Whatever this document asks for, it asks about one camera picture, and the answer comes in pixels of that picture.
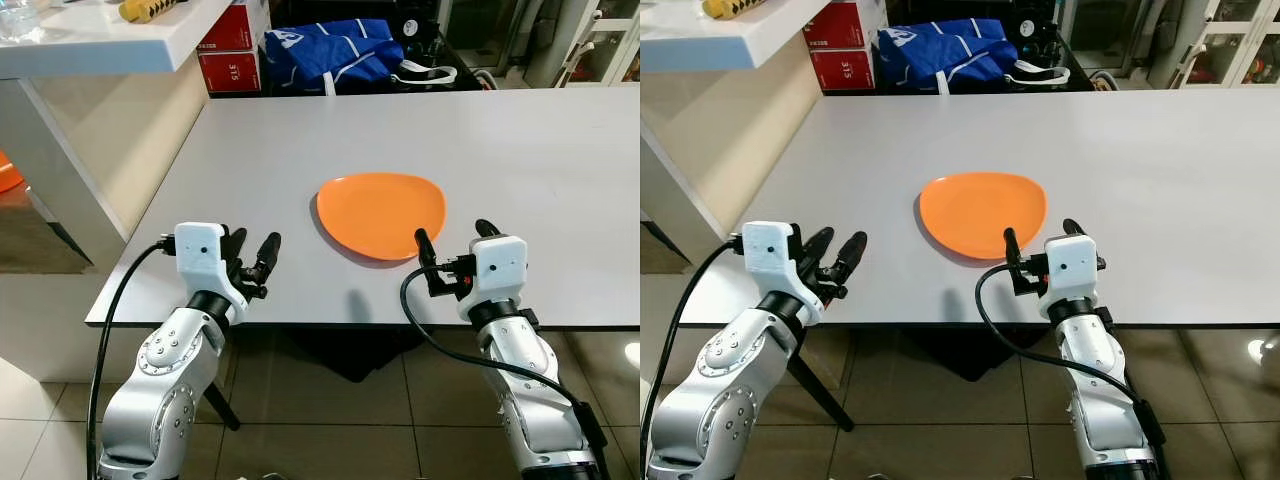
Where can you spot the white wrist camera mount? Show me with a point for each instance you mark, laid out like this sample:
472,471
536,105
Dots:
1070,265
500,265
768,248
200,250

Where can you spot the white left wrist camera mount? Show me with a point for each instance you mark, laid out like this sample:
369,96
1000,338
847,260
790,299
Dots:
768,248
200,250

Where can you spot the orange object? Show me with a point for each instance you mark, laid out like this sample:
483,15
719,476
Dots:
8,172

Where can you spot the black table leg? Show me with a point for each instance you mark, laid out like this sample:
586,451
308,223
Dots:
822,392
222,408

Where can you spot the red cardboard box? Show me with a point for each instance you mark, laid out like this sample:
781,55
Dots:
238,28
845,25

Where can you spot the white glass door cabinet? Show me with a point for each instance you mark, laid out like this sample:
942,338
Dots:
1240,45
610,45

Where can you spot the white counter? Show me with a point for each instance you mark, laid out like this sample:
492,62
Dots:
720,35
100,40

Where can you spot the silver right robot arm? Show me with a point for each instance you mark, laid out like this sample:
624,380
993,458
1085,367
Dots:
522,355
1095,350

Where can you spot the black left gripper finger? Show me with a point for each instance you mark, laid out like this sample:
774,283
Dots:
238,245
820,250
852,258
268,255

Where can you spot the orange plastic plate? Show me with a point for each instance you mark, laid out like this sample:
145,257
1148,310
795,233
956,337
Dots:
980,210
375,212

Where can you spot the grey metal post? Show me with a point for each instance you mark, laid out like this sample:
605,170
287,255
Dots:
1175,45
555,45

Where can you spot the yellow black striped object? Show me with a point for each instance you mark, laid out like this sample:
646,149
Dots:
155,9
735,8

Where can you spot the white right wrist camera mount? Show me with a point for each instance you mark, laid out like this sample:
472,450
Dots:
500,265
1070,265

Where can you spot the clear plastic bottle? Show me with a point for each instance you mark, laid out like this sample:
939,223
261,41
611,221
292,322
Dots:
20,18

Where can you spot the red box printed 315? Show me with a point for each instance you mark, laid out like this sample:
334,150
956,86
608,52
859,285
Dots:
845,70
230,72

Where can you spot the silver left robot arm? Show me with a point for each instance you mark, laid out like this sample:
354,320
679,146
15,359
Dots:
715,390
160,390

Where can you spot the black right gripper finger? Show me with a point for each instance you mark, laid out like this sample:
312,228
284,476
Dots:
487,229
427,255
1074,228
1013,255

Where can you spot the blue fabric bag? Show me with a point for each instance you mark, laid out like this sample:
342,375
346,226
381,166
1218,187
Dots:
935,55
320,55

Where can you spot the black machine with dial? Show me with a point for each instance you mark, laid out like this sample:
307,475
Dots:
1032,30
420,30

